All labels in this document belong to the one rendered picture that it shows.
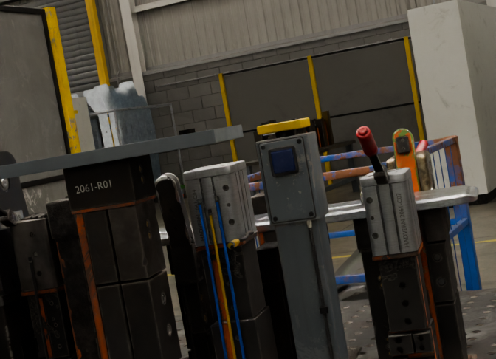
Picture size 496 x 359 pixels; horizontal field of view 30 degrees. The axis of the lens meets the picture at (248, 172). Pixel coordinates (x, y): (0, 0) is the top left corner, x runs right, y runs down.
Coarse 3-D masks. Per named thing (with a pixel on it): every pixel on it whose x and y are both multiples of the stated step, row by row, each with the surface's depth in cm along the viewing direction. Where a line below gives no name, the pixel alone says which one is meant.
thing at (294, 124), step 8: (288, 120) 123; (296, 120) 119; (304, 120) 121; (264, 128) 120; (272, 128) 120; (280, 128) 120; (288, 128) 120; (296, 128) 119; (280, 136) 122; (288, 136) 122
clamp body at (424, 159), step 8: (416, 152) 171; (424, 152) 169; (392, 160) 166; (424, 160) 165; (392, 168) 166; (424, 168) 165; (432, 168) 173; (424, 176) 165; (432, 176) 172; (424, 184) 165; (432, 184) 168
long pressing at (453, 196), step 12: (420, 192) 158; (432, 192) 155; (444, 192) 152; (456, 192) 149; (468, 192) 148; (336, 204) 163; (348, 204) 159; (360, 204) 156; (420, 204) 143; (432, 204) 143; (444, 204) 142; (456, 204) 142; (264, 216) 162; (336, 216) 147; (348, 216) 146; (360, 216) 146; (192, 228) 163; (264, 228) 150
